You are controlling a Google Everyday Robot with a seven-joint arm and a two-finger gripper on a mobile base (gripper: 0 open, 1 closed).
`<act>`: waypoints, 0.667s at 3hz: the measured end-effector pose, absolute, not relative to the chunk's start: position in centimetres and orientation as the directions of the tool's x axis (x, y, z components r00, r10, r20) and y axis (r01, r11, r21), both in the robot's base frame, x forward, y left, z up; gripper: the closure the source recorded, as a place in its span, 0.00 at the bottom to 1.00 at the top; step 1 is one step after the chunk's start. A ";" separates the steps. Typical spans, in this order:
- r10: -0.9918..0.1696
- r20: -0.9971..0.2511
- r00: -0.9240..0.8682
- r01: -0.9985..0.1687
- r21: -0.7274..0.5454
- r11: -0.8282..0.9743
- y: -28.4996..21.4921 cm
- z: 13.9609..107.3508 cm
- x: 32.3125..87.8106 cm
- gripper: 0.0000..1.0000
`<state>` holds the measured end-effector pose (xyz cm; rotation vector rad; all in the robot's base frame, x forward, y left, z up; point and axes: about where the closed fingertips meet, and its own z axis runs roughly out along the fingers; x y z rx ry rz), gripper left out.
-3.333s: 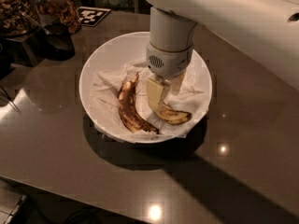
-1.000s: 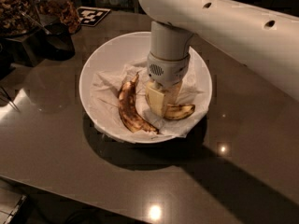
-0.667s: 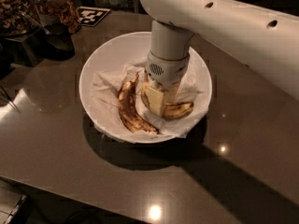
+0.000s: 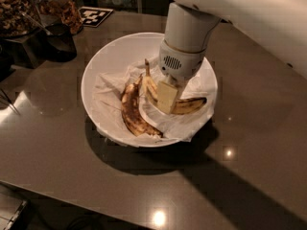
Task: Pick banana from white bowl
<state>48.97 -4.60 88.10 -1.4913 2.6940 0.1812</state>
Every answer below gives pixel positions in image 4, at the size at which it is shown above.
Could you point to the white round bowl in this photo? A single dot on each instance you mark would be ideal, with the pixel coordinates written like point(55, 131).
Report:
point(117, 56)

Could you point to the yellow spotted banana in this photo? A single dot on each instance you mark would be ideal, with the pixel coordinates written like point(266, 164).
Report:
point(182, 106)

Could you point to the glass jar of brown snacks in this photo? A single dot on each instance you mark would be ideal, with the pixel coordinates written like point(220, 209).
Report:
point(64, 11)

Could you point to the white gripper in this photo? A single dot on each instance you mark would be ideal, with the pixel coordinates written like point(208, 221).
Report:
point(179, 63)

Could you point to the brown overripe banana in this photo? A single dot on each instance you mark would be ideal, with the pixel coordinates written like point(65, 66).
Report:
point(131, 116)

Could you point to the black scoop with metal handle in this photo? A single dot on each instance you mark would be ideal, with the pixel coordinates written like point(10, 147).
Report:
point(58, 43)

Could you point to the black white fiducial marker card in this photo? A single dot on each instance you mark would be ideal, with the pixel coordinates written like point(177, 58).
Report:
point(93, 17)

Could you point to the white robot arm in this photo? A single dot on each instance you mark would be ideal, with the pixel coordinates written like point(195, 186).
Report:
point(279, 26)

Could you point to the dark metal stand box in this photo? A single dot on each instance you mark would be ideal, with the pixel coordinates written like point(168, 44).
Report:
point(26, 50)

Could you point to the glass jar of cashews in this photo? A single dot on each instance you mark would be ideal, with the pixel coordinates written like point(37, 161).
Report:
point(12, 21)

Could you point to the white paper towel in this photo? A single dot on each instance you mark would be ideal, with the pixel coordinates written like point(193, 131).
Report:
point(106, 108)

